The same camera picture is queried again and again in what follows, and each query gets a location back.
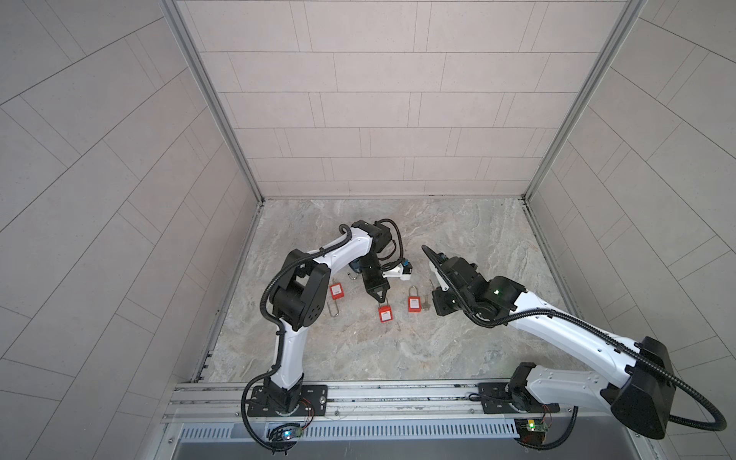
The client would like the aluminium mounting rail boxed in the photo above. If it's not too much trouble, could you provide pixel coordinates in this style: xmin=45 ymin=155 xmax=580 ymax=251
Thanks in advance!
xmin=164 ymin=367 xmax=615 ymax=423

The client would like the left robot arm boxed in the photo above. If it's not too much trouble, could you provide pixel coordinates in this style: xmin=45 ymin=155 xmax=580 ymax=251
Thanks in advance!
xmin=240 ymin=218 xmax=412 ymax=453

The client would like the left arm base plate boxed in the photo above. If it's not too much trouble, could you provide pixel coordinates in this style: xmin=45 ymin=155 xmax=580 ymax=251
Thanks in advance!
xmin=246 ymin=384 xmax=329 ymax=417

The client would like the red padlock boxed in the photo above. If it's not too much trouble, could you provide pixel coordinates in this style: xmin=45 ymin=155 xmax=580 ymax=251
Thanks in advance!
xmin=407 ymin=286 xmax=423 ymax=312
xmin=328 ymin=280 xmax=345 ymax=318
xmin=378 ymin=299 xmax=394 ymax=323

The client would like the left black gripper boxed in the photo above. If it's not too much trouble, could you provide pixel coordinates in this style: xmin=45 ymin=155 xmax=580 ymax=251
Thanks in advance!
xmin=355 ymin=257 xmax=391 ymax=301

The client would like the white slotted cable duct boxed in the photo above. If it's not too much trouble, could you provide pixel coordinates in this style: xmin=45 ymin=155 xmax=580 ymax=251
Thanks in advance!
xmin=179 ymin=419 xmax=519 ymax=443

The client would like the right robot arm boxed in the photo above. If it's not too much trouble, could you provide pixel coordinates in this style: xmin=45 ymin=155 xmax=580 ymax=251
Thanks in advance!
xmin=422 ymin=246 xmax=728 ymax=440

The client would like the green circuit board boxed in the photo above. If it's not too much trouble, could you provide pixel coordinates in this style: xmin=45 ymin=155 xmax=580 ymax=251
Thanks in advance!
xmin=514 ymin=419 xmax=550 ymax=447
xmin=268 ymin=423 xmax=304 ymax=443

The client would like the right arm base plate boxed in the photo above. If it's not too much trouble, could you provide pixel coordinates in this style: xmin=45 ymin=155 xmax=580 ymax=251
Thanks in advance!
xmin=469 ymin=383 xmax=561 ymax=415

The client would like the right green circuit board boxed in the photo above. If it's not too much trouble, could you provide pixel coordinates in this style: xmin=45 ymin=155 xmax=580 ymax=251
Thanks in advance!
xmin=514 ymin=419 xmax=550 ymax=447

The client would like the left green circuit board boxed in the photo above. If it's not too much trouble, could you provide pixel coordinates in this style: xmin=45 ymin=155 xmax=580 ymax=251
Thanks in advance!
xmin=268 ymin=423 xmax=304 ymax=443

